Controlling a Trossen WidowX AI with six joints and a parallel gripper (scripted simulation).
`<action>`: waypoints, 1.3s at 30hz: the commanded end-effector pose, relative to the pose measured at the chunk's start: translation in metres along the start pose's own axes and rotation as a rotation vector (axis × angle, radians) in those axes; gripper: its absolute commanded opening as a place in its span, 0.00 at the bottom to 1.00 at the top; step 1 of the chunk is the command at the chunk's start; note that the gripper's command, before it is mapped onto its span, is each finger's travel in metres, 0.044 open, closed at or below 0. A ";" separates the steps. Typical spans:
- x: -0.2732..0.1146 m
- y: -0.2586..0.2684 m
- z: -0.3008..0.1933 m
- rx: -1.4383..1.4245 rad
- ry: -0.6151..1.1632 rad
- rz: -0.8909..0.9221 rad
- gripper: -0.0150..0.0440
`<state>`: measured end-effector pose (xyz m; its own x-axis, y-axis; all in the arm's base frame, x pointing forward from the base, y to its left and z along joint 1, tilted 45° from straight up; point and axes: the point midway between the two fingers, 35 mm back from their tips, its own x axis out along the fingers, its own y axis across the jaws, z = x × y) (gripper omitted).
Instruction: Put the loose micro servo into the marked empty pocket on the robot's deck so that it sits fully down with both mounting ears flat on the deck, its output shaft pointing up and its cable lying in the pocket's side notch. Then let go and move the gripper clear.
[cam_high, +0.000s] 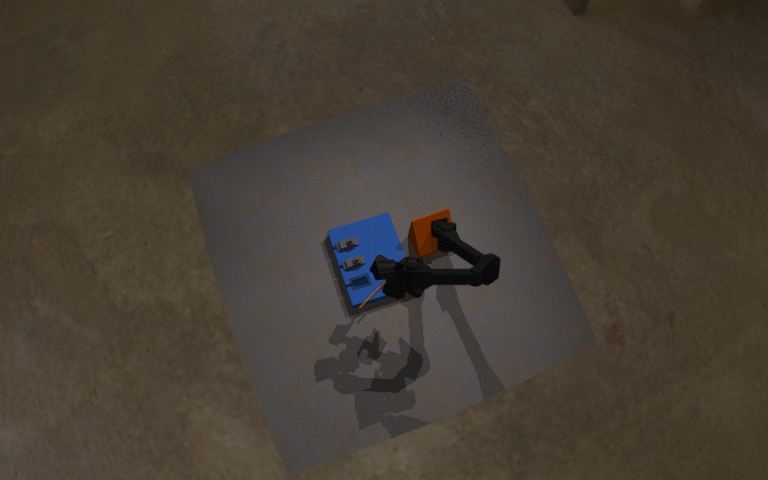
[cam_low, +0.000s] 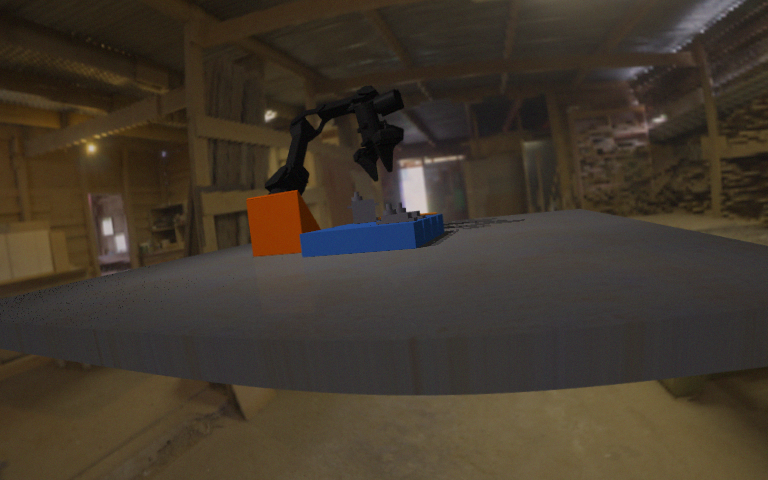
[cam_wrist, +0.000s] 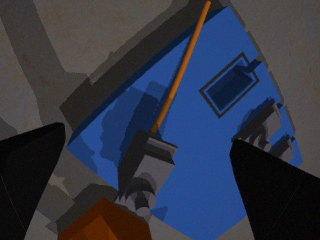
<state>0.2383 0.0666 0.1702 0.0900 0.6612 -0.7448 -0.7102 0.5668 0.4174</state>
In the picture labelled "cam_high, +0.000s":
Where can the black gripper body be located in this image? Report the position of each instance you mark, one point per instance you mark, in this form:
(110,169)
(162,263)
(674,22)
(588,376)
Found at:
(413,293)

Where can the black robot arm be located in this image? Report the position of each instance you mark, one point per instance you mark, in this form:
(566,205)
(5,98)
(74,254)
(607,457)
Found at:
(419,276)

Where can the blue flat deck plate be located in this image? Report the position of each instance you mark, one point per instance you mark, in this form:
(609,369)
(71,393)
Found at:
(356,246)

